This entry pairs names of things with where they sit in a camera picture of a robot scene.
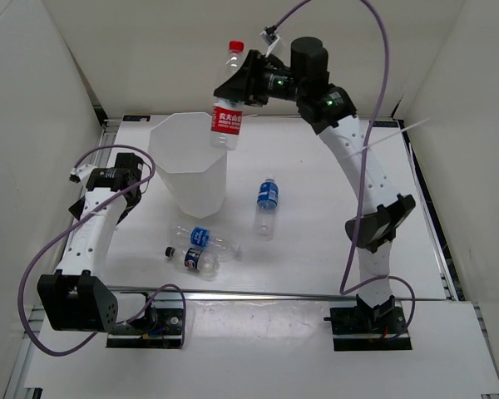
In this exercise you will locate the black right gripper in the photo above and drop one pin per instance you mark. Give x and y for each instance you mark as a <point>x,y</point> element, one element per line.
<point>247,84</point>

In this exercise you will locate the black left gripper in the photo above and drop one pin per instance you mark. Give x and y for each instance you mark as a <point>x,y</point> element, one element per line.
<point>124,214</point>

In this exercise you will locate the red cap water bottle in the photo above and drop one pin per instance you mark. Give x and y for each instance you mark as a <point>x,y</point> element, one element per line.
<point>227,114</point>

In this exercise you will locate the blue label upright-lying bottle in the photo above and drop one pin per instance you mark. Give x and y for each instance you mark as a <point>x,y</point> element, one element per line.
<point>266,208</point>

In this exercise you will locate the black cap pepsi bottle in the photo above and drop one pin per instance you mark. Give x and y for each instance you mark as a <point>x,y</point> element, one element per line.
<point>193,260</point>

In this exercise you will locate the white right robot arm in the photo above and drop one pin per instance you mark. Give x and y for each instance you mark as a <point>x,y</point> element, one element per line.
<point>329,111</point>

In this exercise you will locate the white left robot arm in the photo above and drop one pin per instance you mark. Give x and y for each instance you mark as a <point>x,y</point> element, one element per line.
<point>73,297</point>

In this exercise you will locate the white octagonal bin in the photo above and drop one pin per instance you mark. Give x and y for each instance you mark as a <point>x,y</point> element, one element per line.
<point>193,171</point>

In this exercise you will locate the black corner label plate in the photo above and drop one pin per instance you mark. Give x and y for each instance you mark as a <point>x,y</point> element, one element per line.
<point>136,118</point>

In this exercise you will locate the crushed clear blue-label bottle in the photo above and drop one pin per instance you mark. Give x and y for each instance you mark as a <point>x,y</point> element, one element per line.
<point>225,246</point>

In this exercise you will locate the white zip tie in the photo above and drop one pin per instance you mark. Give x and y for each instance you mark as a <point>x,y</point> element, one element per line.
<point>380,140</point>

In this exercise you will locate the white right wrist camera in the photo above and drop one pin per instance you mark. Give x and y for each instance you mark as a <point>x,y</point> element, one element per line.
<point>274,42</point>

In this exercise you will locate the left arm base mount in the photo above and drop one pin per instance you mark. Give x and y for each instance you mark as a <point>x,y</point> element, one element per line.
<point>160,326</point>

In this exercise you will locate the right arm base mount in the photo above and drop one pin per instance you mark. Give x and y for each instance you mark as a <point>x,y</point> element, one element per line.
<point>359,328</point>

